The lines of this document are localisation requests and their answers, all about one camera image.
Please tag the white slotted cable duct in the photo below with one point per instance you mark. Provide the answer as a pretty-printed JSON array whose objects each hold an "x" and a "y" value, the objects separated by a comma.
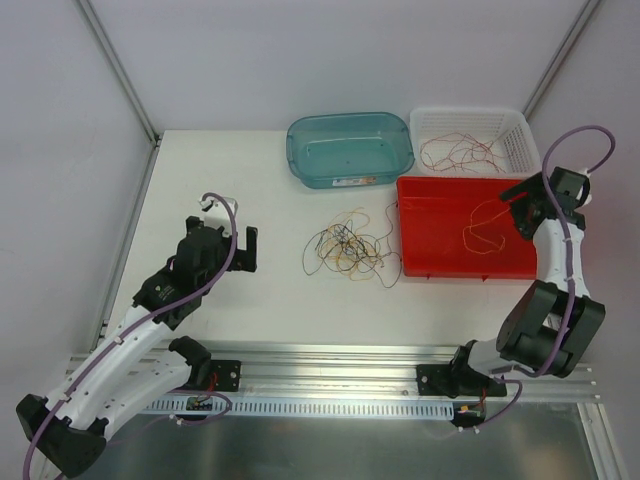
[{"x": 256, "y": 406}]

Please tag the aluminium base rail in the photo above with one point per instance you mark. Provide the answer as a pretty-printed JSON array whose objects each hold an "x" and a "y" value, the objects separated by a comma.
[{"x": 377, "y": 372}]

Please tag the aluminium frame post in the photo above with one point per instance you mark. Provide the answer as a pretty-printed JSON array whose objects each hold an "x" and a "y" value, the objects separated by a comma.
[
  {"x": 115, "y": 65},
  {"x": 584, "y": 17}
]

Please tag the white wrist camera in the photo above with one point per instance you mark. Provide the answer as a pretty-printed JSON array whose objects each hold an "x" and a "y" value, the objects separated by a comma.
[
  {"x": 584, "y": 194},
  {"x": 215, "y": 215}
]

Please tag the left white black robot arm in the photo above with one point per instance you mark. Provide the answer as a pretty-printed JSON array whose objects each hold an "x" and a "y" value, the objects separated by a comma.
[{"x": 72, "y": 425}]

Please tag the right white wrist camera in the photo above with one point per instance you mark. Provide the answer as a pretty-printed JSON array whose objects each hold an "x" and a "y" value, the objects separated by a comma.
[{"x": 584, "y": 194}]

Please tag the teal transparent plastic bin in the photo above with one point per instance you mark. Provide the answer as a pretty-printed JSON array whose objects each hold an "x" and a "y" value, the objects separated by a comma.
[{"x": 349, "y": 149}]

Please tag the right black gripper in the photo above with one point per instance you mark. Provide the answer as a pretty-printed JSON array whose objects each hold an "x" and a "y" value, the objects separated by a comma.
[{"x": 523, "y": 211}]

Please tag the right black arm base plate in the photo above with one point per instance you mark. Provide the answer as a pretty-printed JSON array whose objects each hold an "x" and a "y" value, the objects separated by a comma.
[{"x": 445, "y": 380}]

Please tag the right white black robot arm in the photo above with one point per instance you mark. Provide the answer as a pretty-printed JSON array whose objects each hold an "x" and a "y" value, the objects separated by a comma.
[{"x": 550, "y": 327}]

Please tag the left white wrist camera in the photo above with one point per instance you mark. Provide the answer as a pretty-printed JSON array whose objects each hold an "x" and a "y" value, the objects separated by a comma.
[{"x": 215, "y": 215}]

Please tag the red plastic tray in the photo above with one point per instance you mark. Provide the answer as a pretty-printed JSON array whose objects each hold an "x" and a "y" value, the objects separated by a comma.
[{"x": 458, "y": 228}]

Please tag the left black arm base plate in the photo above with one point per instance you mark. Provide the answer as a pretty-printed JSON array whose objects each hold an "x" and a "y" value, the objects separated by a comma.
[{"x": 223, "y": 376}]

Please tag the right aluminium frame post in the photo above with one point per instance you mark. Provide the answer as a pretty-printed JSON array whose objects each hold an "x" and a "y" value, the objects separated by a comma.
[{"x": 584, "y": 17}]

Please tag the left aluminium frame post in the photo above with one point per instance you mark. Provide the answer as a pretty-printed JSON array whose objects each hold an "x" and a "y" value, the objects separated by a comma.
[{"x": 115, "y": 65}]

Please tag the white perforated plastic basket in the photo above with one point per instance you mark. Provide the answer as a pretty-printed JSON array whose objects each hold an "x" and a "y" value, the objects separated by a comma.
[{"x": 473, "y": 142}]

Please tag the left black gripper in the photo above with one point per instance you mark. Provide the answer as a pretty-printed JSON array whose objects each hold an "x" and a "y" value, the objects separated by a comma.
[{"x": 230, "y": 248}]

